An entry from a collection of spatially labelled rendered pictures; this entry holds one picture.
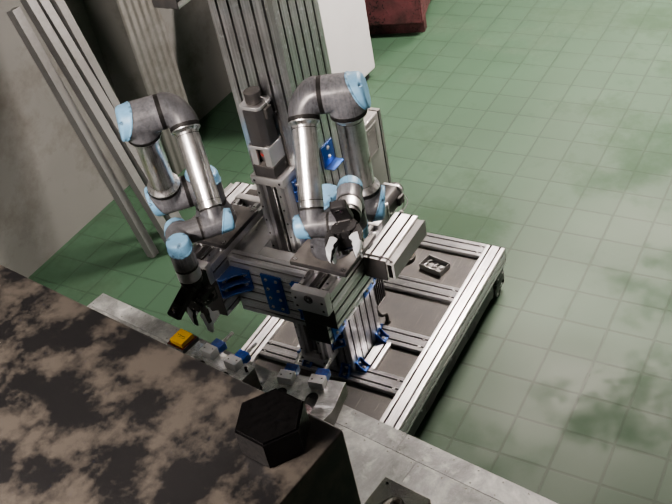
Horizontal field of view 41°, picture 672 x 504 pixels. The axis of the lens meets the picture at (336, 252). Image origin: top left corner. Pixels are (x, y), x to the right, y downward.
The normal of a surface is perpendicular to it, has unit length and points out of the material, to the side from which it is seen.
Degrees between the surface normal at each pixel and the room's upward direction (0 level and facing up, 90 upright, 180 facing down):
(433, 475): 0
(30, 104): 90
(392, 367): 0
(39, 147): 90
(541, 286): 0
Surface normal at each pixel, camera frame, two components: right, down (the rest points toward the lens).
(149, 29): 0.86, 0.19
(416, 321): -0.17, -0.76
